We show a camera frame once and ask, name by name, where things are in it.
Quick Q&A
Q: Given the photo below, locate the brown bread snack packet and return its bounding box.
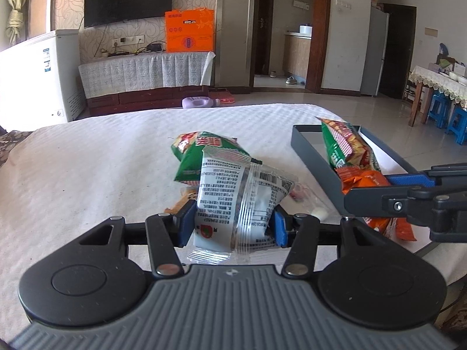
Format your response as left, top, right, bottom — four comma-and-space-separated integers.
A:
164, 186, 198, 215

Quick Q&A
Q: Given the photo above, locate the orange snack packet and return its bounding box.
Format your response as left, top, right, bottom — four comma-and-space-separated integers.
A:
337, 166, 417, 242

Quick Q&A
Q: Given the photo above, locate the large shrimp chips bag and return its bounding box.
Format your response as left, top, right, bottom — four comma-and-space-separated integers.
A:
319, 118, 381, 172

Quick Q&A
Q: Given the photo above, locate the clear white printed snack packet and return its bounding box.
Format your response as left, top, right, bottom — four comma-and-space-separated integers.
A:
177, 146, 298, 265

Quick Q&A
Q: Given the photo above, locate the small green shrimp chips bag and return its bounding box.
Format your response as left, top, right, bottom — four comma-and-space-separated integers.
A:
170, 129, 264, 185

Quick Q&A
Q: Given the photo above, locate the pink small candy packet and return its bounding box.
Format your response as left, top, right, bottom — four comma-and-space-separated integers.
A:
289, 183, 329, 222

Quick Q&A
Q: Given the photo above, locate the blue plastic stool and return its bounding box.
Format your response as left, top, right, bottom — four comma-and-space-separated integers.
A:
427, 91, 451, 129
445, 105, 467, 137

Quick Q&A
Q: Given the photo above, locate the dining table with lace cloth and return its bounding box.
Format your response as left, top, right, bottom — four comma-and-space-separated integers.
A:
408, 66, 466, 127

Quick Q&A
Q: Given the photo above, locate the dark grey tray box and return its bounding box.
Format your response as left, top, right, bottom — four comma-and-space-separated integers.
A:
290, 123, 420, 217

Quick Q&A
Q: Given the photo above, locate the purple detergent bottle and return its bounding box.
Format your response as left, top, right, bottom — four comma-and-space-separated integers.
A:
182, 97, 221, 109

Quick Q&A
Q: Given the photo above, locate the grey refrigerator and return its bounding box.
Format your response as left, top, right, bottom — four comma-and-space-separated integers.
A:
360, 7, 389, 97

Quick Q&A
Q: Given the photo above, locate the dark red TV cabinet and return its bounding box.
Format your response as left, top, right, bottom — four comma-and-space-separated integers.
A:
87, 86, 209, 116

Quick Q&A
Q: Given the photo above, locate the white lace cabinet cloth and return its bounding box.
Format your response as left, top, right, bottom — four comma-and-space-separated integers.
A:
78, 51, 215, 99

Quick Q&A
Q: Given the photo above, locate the white chest freezer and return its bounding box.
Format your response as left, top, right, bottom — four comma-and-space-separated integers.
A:
0, 29, 86, 132

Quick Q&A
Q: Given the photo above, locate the orange gift box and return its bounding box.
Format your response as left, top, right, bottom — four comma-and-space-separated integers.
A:
165, 8, 215, 53

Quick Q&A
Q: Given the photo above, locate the beige tied curtain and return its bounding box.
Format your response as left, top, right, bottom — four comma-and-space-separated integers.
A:
5, 0, 34, 47

